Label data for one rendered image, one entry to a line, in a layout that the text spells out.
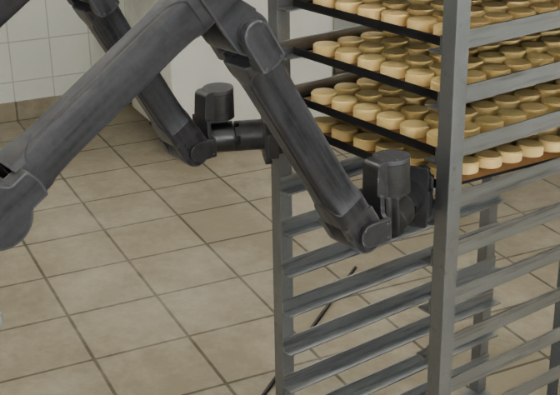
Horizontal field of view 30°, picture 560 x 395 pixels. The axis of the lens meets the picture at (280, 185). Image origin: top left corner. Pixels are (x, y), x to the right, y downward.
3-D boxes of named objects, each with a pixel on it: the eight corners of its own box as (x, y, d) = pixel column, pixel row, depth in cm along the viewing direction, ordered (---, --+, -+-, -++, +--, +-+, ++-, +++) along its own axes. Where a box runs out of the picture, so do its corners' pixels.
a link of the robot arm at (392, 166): (327, 232, 159) (362, 251, 153) (323, 162, 155) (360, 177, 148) (386, 212, 165) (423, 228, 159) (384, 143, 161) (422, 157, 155)
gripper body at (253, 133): (273, 112, 191) (233, 115, 191) (275, 164, 195) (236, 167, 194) (270, 102, 197) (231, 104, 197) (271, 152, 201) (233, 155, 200)
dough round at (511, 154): (493, 162, 184) (495, 152, 183) (492, 153, 188) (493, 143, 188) (522, 164, 183) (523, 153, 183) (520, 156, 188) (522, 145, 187)
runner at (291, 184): (288, 196, 202) (288, 181, 201) (280, 192, 204) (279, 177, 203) (512, 128, 238) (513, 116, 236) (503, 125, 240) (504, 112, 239)
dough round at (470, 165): (453, 175, 177) (454, 164, 176) (445, 166, 181) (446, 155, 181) (482, 175, 177) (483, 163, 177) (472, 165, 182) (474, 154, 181)
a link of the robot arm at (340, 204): (190, 25, 136) (235, 38, 128) (220, -2, 138) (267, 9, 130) (327, 243, 161) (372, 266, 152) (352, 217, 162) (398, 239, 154)
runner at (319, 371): (291, 393, 219) (291, 382, 218) (282, 387, 221) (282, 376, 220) (500, 303, 254) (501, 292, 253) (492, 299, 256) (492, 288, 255)
